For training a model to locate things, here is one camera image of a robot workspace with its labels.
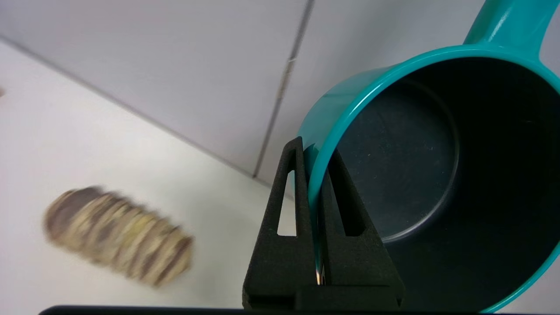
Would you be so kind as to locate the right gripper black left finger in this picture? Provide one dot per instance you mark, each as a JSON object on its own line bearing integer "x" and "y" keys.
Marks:
{"x": 284, "y": 267}

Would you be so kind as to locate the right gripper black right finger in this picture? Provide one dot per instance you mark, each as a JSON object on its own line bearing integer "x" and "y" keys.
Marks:
{"x": 354, "y": 267}

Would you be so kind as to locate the striped brown seashell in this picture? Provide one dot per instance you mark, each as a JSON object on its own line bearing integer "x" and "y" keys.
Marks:
{"x": 118, "y": 236}

